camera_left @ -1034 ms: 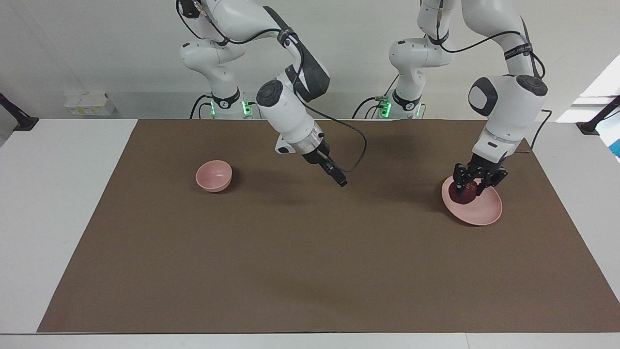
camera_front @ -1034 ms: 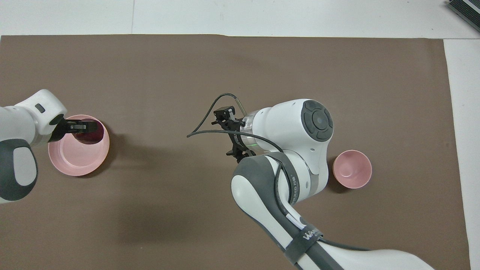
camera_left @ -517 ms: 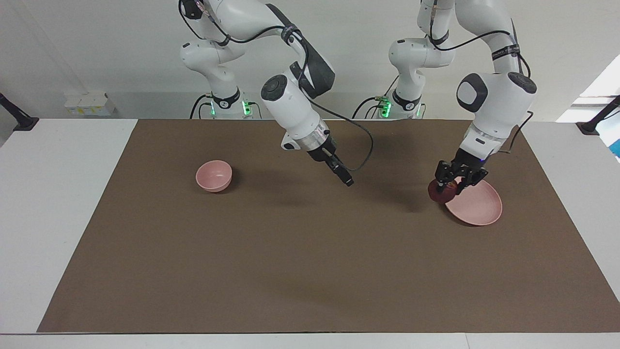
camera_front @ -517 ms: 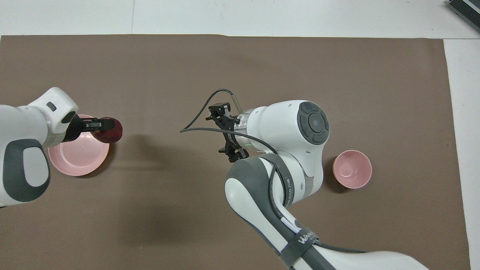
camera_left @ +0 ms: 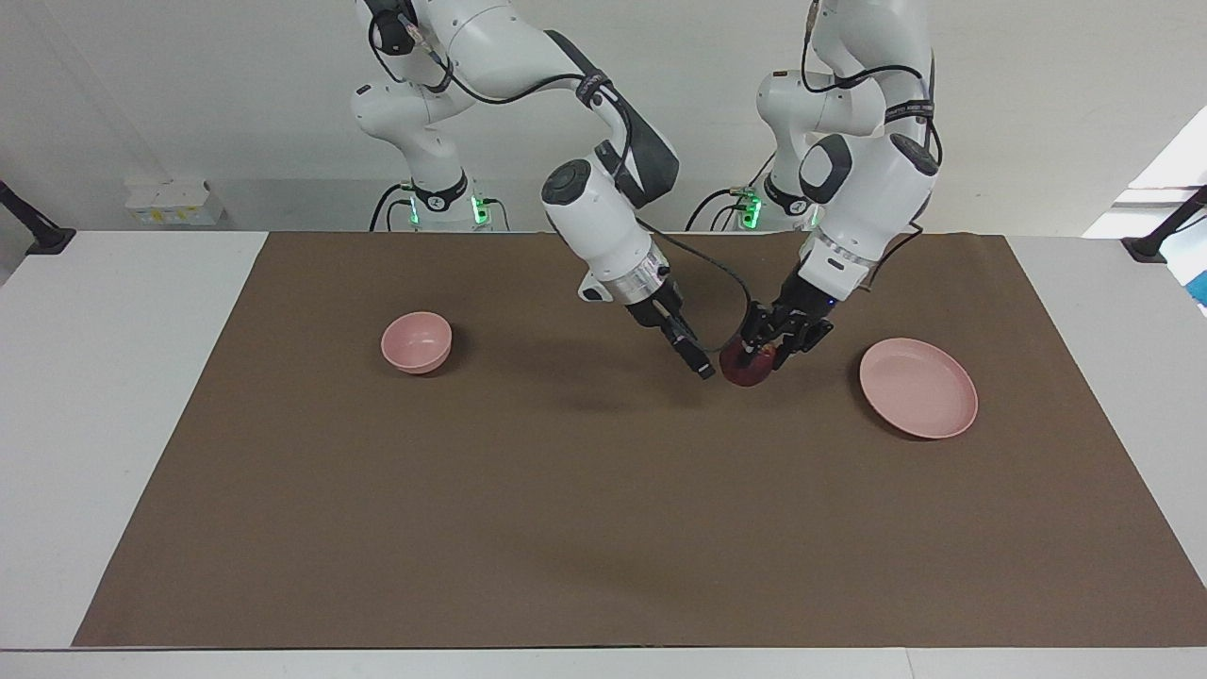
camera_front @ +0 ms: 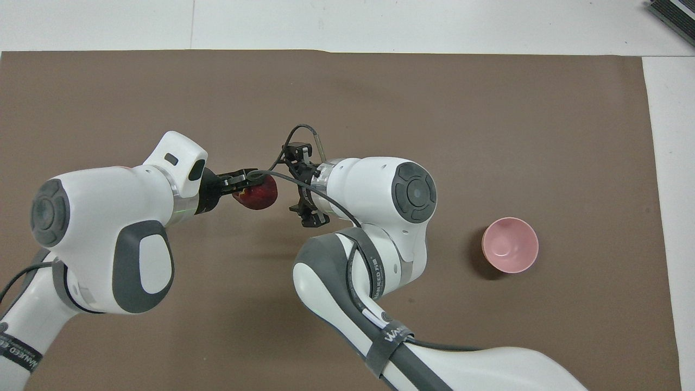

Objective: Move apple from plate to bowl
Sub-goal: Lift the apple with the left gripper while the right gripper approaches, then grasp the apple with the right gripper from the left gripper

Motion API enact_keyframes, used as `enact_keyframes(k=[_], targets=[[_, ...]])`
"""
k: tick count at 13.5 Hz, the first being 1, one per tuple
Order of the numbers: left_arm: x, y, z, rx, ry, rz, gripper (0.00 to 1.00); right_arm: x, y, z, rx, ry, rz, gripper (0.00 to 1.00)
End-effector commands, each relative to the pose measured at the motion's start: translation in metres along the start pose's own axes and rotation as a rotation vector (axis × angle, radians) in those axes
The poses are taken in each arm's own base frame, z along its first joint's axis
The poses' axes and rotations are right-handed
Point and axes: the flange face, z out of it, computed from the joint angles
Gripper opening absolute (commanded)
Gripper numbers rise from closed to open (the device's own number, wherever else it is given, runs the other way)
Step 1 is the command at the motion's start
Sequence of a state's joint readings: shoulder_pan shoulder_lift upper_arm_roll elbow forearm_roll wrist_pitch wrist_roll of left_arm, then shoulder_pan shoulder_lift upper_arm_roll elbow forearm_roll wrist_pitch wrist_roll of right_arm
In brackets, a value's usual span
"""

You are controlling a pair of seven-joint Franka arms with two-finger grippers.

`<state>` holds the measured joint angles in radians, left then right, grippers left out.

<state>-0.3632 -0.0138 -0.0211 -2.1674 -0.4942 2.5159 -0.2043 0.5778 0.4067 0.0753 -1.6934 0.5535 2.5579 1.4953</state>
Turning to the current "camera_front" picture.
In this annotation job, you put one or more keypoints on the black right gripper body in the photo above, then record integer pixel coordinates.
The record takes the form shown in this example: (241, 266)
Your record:
(308, 187)

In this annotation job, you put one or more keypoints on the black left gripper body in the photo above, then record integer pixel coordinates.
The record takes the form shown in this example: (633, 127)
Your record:
(212, 190)

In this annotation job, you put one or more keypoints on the red apple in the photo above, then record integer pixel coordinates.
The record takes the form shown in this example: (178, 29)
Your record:
(261, 198)

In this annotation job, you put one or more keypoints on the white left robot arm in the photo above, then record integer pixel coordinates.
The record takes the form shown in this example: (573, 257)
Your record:
(103, 217)

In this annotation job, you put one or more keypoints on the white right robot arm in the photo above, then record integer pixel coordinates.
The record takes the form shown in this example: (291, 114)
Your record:
(369, 195)

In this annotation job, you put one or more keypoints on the pink bowl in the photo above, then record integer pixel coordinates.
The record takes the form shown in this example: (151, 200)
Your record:
(510, 245)

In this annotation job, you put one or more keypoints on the brown table mat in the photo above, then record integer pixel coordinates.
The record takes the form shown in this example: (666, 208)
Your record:
(488, 136)

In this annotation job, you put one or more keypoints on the dark ribbed panel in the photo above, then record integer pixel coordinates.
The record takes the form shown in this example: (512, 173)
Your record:
(676, 16)

